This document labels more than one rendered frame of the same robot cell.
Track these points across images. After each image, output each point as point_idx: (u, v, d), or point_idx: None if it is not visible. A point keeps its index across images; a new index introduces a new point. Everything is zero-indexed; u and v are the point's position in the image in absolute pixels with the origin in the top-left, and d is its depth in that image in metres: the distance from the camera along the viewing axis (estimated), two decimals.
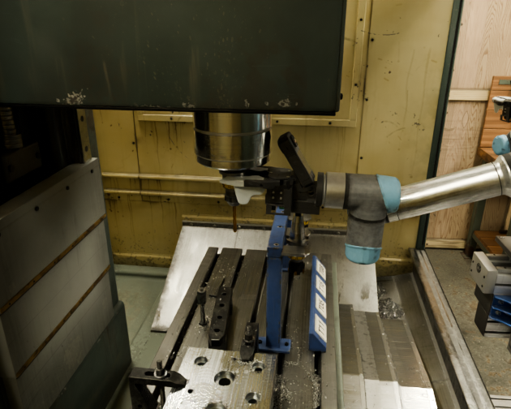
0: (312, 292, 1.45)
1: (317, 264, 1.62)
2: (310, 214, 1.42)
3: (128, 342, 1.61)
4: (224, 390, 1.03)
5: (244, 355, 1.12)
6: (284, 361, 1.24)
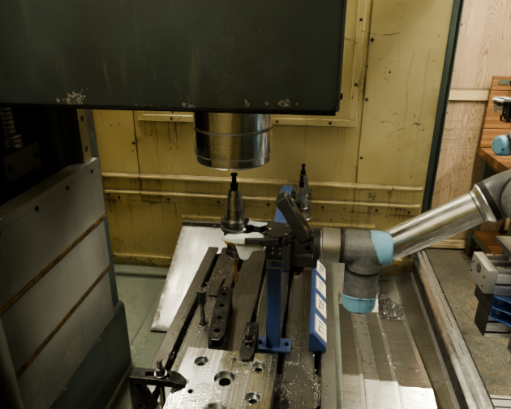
0: (312, 292, 1.45)
1: (317, 264, 1.62)
2: (310, 214, 1.42)
3: (128, 342, 1.61)
4: (224, 390, 1.03)
5: (244, 355, 1.12)
6: (284, 361, 1.24)
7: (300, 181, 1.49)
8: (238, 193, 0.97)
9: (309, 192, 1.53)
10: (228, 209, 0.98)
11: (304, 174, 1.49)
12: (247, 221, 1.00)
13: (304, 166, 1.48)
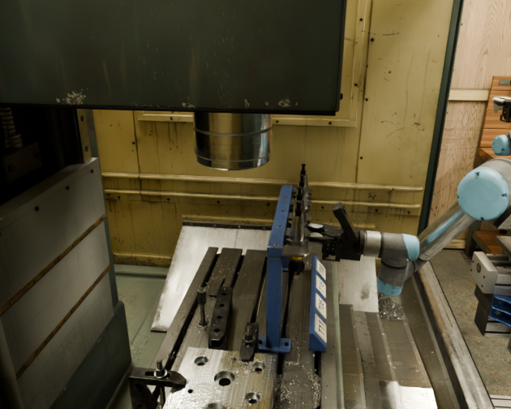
0: (312, 292, 1.45)
1: (317, 264, 1.62)
2: (310, 214, 1.42)
3: (128, 342, 1.61)
4: (224, 390, 1.03)
5: (244, 355, 1.12)
6: (284, 361, 1.24)
7: (300, 181, 1.49)
8: (302, 202, 1.29)
9: (309, 192, 1.53)
10: None
11: (304, 174, 1.49)
12: (308, 223, 1.32)
13: (304, 166, 1.48)
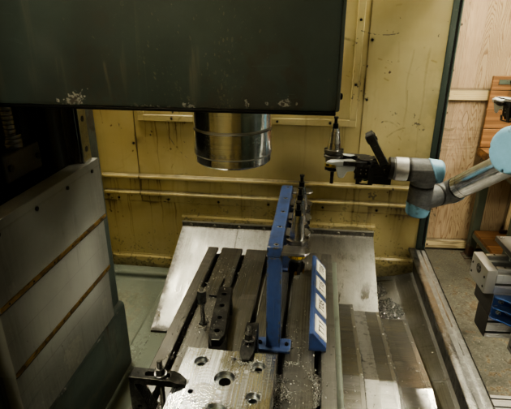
0: (312, 292, 1.45)
1: (317, 264, 1.62)
2: (310, 214, 1.42)
3: (128, 342, 1.61)
4: (224, 390, 1.03)
5: (244, 355, 1.12)
6: (284, 361, 1.24)
7: (332, 135, 1.41)
8: (303, 202, 1.29)
9: (341, 148, 1.45)
10: None
11: (337, 127, 1.41)
12: (308, 223, 1.32)
13: (337, 119, 1.40)
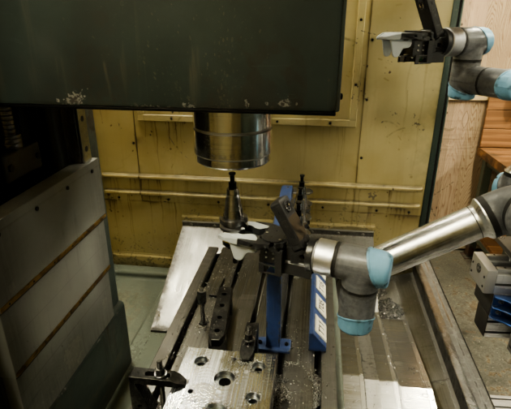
0: (312, 292, 1.45)
1: None
2: (310, 214, 1.42)
3: (128, 342, 1.61)
4: (224, 390, 1.03)
5: (244, 355, 1.12)
6: (284, 361, 1.24)
7: (227, 198, 0.97)
8: (303, 202, 1.29)
9: (245, 217, 1.00)
10: None
11: (232, 187, 0.96)
12: (308, 223, 1.32)
13: (233, 176, 0.96)
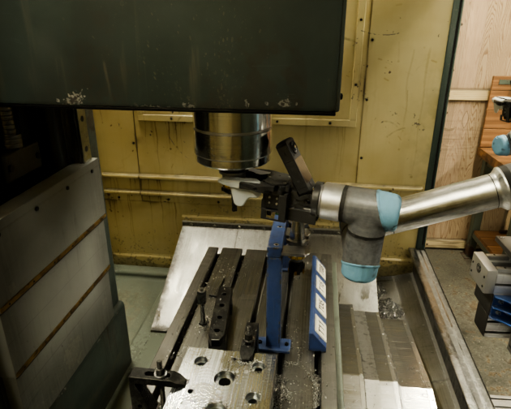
0: (312, 292, 1.45)
1: (317, 264, 1.62)
2: None
3: (128, 342, 1.61)
4: (224, 390, 1.03)
5: (244, 355, 1.12)
6: (284, 361, 1.24)
7: None
8: None
9: None
10: None
11: None
12: (308, 223, 1.32)
13: None
